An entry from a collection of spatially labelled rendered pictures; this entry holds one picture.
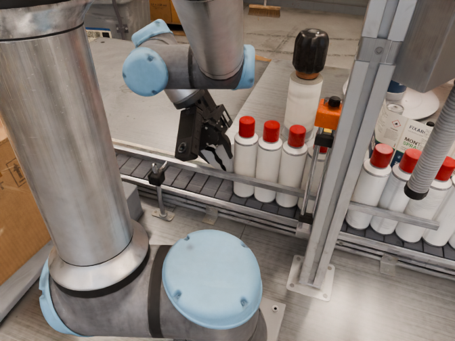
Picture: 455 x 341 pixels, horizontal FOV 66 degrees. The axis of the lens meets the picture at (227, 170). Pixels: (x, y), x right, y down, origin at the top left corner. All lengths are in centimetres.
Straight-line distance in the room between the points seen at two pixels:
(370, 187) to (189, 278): 43
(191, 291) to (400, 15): 37
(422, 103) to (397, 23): 90
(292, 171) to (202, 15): 45
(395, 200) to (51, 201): 60
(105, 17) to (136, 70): 221
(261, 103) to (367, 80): 75
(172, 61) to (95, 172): 31
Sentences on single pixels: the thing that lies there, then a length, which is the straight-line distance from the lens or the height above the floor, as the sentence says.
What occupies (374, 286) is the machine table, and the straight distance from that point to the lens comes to 80.
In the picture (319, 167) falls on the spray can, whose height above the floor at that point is 102.
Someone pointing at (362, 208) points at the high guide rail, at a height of 96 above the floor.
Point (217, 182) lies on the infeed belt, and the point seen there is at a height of 88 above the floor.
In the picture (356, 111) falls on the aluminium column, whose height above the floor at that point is 124.
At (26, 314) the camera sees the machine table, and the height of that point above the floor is 83.
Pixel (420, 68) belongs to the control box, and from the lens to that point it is 44.
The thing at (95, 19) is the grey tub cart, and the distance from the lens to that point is 283.
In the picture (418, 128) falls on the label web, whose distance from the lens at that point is 86.
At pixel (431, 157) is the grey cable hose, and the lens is 58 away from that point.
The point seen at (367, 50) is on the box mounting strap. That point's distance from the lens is 44.
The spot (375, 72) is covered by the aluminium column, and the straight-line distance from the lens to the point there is 46.
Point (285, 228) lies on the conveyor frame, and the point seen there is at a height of 85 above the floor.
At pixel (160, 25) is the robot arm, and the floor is 125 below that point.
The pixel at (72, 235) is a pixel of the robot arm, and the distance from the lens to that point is 39.
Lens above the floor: 148
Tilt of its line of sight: 41 degrees down
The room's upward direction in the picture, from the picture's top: straight up
